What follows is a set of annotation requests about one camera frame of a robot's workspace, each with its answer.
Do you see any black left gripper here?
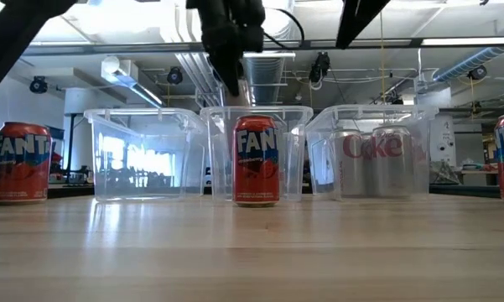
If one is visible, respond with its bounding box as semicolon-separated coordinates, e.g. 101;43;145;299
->
186;0;266;97

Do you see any clear plastic bin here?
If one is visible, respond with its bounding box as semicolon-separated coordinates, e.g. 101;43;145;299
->
83;107;210;203
304;103;440;201
200;104;314;203

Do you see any silver Diet Coke can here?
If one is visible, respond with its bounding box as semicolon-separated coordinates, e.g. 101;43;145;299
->
333;128;366;199
369;124;415;199

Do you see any long white light tube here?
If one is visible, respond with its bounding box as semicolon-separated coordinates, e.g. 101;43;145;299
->
421;36;504;47

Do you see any white lamp fixture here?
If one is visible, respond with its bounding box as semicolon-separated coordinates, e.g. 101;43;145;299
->
100;55;165;109

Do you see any white pillar box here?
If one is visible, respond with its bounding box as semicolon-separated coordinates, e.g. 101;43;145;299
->
429;115;457;168

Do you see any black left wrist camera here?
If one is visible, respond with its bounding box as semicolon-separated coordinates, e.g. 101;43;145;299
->
239;23;265;55

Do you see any ribbed metal air duct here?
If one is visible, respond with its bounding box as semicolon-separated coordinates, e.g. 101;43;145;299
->
242;56;287;106

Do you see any black left wrist camera cable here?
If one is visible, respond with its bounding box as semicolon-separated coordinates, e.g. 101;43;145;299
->
262;7;306;50

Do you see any black hanging camera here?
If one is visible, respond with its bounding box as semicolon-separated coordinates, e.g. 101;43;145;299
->
309;51;331;84
166;66;184;86
467;65;488;81
29;75;49;95

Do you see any ribbed blue-grey air duct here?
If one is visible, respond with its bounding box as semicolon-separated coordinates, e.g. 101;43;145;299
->
432;29;504;83

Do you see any black aluminium table frame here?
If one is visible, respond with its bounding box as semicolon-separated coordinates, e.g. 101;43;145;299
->
0;183;501;200

